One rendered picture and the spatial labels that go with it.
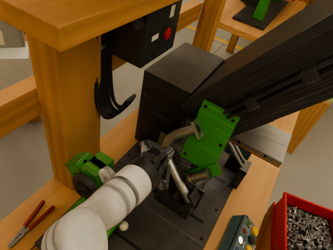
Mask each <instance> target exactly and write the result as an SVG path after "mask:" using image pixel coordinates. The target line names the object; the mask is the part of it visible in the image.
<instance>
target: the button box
mask: <svg viewBox="0 0 333 250"><path fill-rule="evenodd" d="M246 219H248V220H249V226H247V225H246ZM252 227H255V225H254V224H253V223H252V221H251V220H250V218H249V217H248V216H247V215H236V216H233V217H232V219H231V221H230V223H229V225H228V228H227V230H226V232H225V234H224V237H223V239H222V241H221V244H220V246H219V248H218V250H235V247H236V246H238V247H239V250H246V246H247V245H250V246H251V248H252V250H253V248H254V245H255V243H254V244H250V242H249V237H250V236H253V237H254V238H255V241H256V239H257V236H258V235H257V236H254V235H253V234H252ZM243 228H245V229H246V234H243V232H242V229H243ZM239 237H242V239H243V242H242V243H240V242H239Z"/></svg>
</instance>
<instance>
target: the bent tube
mask: <svg viewBox="0 0 333 250"><path fill-rule="evenodd" d="M191 124H192V125H189V126H186V127H182V128H179V129H176V130H174V131H172V132H170V133H169V134H168V135H167V136H166V138H165V139H164V141H163V144H162V147H163V148H164V147H168V146H170V147H171V146H172V144H173V143H174V142H175V141H176V140H177V139H180V138H183V137H187V136H191V135H196V137H197V139H200V138H201V137H202V136H203V135H204V133H203V130H202V128H201V125H200V123H199V120H198V118H195V119H194V120H193V121H192V122H191ZM168 165H170V166H171V170H170V175H171V177H172V178H173V180H174V182H175V184H176V186H177V188H178V190H179V192H180V194H181V196H182V198H183V200H184V202H185V203H186V204H188V203H190V201H189V199H188V198H187V196H188V194H189V193H190V192H189V190H188V188H187V186H186V184H185V182H184V180H183V178H182V176H181V174H180V172H179V170H178V168H177V166H176V164H175V162H174V160H173V158H172V157H171V158H170V159H169V162H168Z"/></svg>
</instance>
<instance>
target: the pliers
mask: <svg viewBox="0 0 333 250"><path fill-rule="evenodd" d="M44 203H45V201H44V200H42V201H41V202H40V203H39V205H38V206H37V207H36V208H35V210H34V211H33V212H32V214H31V215H30V216H29V218H28V219H27V220H26V222H25V223H24V224H23V226H22V228H21V230H20V231H19V232H18V233H17V234H16V235H15V237H14V238H13V239H12V240H11V241H10V242H9V244H8V245H7V246H8V247H9V248H13V247H14V246H15V245H16V244H17V243H18V242H19V241H20V240H21V239H22V238H23V237H24V236H25V234H26V233H28V232H29V231H31V230H32V229H33V228H34V227H35V226H37V225H38V224H39V223H40V222H41V221H42V220H43V219H44V218H45V217H46V216H47V215H48V214H49V213H51V212H52V211H53V210H54V209H55V207H54V206H53V205H52V206H51V207H50V208H49V209H48V210H47V211H46V212H45V213H43V214H42V215H41V216H40V217H39V218H38V219H37V220H36V221H35V222H34V223H32V224H31V225H30V226H29V227H28V228H27V229H26V227H27V226H28V225H29V223H30V222H31V221H32V219H33V218H34V217H35V215H36V214H37V213H38V211H39V210H40V209H41V207H42V206H43V205H44Z"/></svg>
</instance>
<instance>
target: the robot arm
mask: <svg viewBox="0 0 333 250"><path fill-rule="evenodd" d="M138 145H139V146H140V147H141V152H140V153H139V154H138V156H137V158H135V159H134V160H133V161H131V162H130V163H129V164H127V165H126V166H125V167H124V168H122V169H121V170H120V171H118V172H117V173H115V172H114V171H113V170H112V169H111V168H110V167H109V166H105V167H103V168H102V169H100V170H99V176H100V179H101V181H102V183H103V185H102V186H101V187H100V188H99V189H97V190H96V191H95V192H94V193H93V194H92V195H91V196H90V197H89V198H88V199H87V200H86V201H84V202H83V203H82V204H80V205H79V206H77V207H76V208H74V209H72V210H71V211H69V212H68V213H66V214H65V215H64V216H62V217H61V218H60V219H58V220H57V221H56V222H54V223H53V224H52V225H51V226H50V227H49V228H48V229H47V230H46V232H45V234H44V236H43V238H42V242H41V250H108V236H107V230H109V229H110V228H112V227H114V226H115V225H117V224H118V223H119V222H121V221H122V220H123V219H124V218H125V217H126V216H127V215H128V214H129V213H130V212H131V211H132V210H133V209H134V208H135V207H136V206H137V205H139V204H140V203H141V202H142V201H143V200H144V199H145V198H146V197H147V196H148V195H149V194H150V193H151V192H152V191H153V190H154V189H155V188H156V187H157V190H164V189H168V185H169V178H170V170H171V166H170V165H168V162H169V159H170V158H171V157H172V156H173V153H174V149H173V147H170V146H168V147H164V148H163V147H162V145H160V144H157V143H155V142H153V141H151V140H148V139H147V140H143V141H139V142H138ZM147 150H150V151H152V152H155V154H153V153H150V152H147ZM164 171H166V173H165V174H164Z"/></svg>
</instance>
